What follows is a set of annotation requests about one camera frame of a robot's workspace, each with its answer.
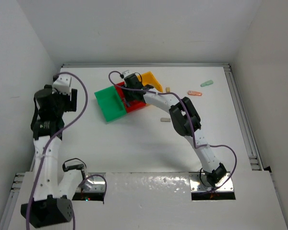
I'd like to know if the orange marker pen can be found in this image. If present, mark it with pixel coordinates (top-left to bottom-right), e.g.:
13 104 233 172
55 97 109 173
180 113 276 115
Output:
187 91 202 96

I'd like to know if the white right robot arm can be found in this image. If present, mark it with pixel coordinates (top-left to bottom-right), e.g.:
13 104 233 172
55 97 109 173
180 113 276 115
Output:
120 73 227 187

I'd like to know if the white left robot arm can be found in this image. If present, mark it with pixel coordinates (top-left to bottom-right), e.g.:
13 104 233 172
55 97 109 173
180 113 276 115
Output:
21 83 86 229

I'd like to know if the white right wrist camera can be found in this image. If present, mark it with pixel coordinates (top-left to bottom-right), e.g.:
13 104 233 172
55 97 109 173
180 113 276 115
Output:
122 70 131 76

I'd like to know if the green plastic bin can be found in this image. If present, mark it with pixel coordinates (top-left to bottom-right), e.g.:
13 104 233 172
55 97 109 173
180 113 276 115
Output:
94 86 127 122

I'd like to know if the grey rectangular eraser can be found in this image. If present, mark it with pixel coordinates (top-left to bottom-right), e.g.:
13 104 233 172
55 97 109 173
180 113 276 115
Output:
160 117 171 122

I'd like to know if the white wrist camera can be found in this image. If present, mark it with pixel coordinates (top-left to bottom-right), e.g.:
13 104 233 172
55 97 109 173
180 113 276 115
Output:
52 74 72 95
122 70 131 76

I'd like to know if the metal base plate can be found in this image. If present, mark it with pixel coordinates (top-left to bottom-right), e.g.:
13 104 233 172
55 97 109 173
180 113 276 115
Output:
76 172 107 193
189 172 234 193

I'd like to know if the green marker pen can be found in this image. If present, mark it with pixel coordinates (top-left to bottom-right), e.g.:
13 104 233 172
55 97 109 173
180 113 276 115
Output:
200 80 214 87

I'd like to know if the red plastic bin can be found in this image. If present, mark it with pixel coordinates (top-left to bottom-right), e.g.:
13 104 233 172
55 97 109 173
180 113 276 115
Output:
114 81 146 114

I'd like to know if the aluminium frame rail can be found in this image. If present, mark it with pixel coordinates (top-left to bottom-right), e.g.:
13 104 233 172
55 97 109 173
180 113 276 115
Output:
224 64 264 171

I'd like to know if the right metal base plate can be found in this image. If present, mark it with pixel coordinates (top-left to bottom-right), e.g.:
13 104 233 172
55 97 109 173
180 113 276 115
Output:
189 172 234 193

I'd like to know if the yellow plastic bin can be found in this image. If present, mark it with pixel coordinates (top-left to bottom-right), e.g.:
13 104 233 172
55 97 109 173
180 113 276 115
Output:
139 71 163 92

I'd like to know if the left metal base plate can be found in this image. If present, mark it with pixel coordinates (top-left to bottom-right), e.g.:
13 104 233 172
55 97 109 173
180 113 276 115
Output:
76 172 107 193

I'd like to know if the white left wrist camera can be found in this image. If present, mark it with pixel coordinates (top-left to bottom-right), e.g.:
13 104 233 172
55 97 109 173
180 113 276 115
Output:
52 74 72 95

